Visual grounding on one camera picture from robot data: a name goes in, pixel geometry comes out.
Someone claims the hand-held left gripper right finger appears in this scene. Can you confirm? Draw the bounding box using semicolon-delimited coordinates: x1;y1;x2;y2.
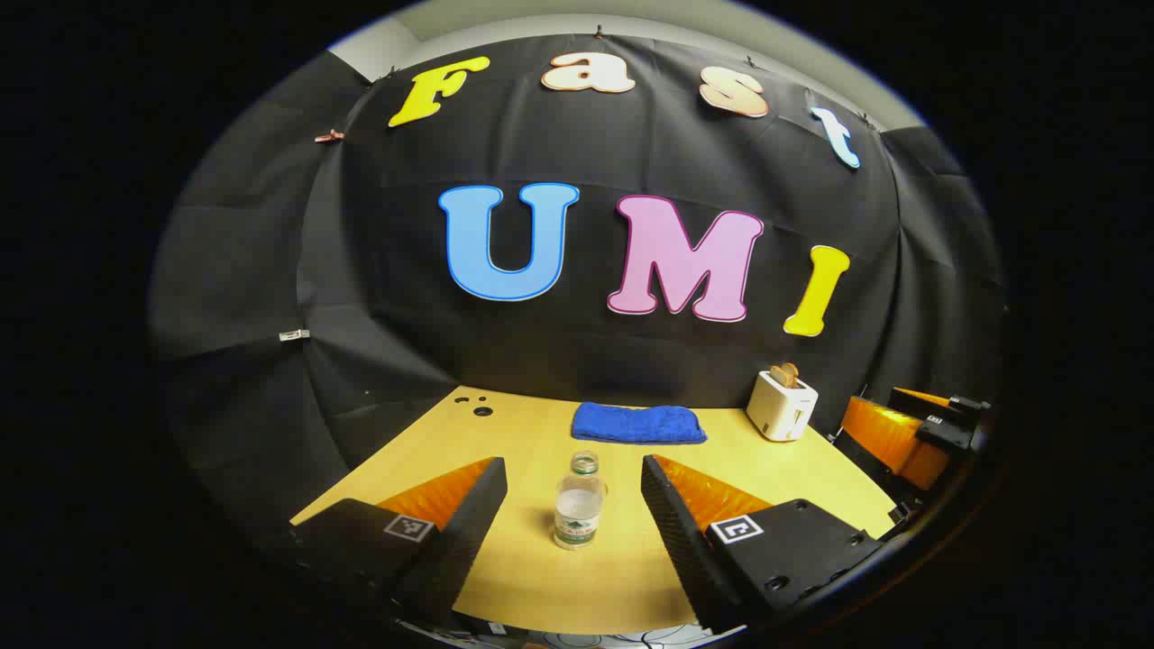
640;453;884;634

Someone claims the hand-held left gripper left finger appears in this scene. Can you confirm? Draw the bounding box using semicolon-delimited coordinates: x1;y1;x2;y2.
287;456;508;627

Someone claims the clear plastic water bottle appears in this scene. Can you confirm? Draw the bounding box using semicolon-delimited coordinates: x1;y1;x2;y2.
553;451;607;551

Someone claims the white toaster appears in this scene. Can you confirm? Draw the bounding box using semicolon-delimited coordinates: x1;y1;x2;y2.
746;370;820;443

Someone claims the blue folded towel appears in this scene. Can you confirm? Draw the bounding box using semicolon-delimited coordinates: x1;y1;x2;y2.
571;402;708;445

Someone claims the black backdrop cloth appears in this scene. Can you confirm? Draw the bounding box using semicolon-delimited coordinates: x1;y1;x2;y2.
149;32;1006;542

